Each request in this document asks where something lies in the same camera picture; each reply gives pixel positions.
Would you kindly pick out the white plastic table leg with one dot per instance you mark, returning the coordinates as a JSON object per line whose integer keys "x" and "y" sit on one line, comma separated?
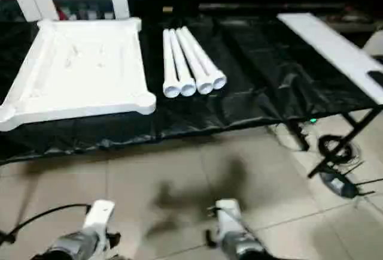
{"x": 180, "y": 62}
{"x": 168, "y": 62}
{"x": 194, "y": 62}
{"x": 205, "y": 59}

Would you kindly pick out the white plastic table top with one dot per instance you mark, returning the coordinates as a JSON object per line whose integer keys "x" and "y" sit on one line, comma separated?
{"x": 83, "y": 71}

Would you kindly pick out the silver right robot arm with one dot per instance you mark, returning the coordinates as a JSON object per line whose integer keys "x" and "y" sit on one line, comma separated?
{"x": 242, "y": 246}

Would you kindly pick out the black plastic mat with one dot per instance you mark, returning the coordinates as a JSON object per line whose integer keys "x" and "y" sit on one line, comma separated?
{"x": 239, "y": 92}

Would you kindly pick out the white flat board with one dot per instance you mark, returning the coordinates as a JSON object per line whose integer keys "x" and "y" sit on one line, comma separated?
{"x": 329, "y": 47}

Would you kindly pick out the black router with antennas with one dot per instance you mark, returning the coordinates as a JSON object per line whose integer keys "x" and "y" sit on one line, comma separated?
{"x": 338, "y": 185}

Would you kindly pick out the black metal stand frame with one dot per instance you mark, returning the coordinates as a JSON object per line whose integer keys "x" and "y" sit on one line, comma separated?
{"x": 341, "y": 144}

